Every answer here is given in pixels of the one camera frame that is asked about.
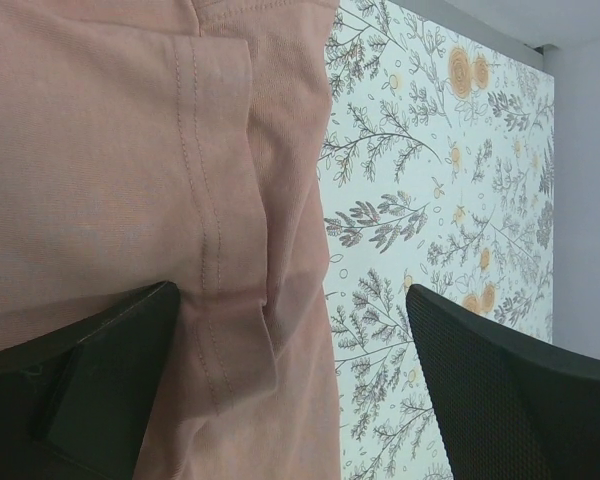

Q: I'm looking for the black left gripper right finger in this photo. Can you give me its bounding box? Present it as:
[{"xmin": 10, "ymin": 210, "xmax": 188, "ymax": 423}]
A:
[{"xmin": 406, "ymin": 284, "xmax": 600, "ymax": 479}]

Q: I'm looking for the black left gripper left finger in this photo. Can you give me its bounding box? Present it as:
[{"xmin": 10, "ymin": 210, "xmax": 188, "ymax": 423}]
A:
[{"xmin": 0, "ymin": 282, "xmax": 180, "ymax": 480}]

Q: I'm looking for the pink t-shirt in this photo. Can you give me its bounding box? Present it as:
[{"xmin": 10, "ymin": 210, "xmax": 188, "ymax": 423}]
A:
[{"xmin": 0, "ymin": 1, "xmax": 340, "ymax": 479}]

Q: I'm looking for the floral patterned table mat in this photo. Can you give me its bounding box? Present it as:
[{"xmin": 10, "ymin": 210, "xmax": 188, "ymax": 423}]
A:
[{"xmin": 318, "ymin": 1, "xmax": 554, "ymax": 479}]

